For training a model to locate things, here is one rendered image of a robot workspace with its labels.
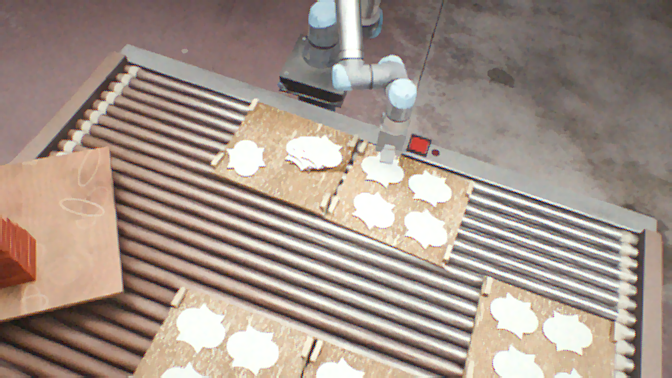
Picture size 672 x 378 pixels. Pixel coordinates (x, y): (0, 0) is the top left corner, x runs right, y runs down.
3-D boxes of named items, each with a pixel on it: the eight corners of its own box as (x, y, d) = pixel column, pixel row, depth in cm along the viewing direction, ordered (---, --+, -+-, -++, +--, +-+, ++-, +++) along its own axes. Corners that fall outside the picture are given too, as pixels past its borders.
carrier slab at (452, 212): (363, 143, 190) (364, 140, 189) (472, 186, 184) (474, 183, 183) (324, 219, 172) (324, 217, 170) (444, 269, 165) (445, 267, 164)
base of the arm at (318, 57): (307, 38, 214) (309, 18, 206) (343, 47, 213) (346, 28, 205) (297, 63, 206) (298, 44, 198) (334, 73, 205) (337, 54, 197)
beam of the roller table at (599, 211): (130, 54, 214) (127, 43, 209) (647, 227, 189) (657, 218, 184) (118, 68, 209) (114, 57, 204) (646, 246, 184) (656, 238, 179)
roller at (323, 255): (60, 154, 182) (55, 146, 178) (626, 361, 159) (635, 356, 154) (51, 165, 179) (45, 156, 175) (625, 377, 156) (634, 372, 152)
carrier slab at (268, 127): (256, 103, 197) (256, 100, 195) (359, 140, 191) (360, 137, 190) (210, 173, 178) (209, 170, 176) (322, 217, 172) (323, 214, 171)
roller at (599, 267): (109, 96, 198) (106, 87, 194) (629, 276, 175) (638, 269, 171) (102, 105, 196) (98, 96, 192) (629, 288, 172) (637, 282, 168)
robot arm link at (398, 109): (414, 74, 152) (421, 96, 147) (407, 101, 161) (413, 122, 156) (387, 76, 150) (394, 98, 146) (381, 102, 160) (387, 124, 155)
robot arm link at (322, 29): (305, 25, 203) (307, -4, 192) (339, 25, 206) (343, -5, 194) (309, 47, 197) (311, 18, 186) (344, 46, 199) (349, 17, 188)
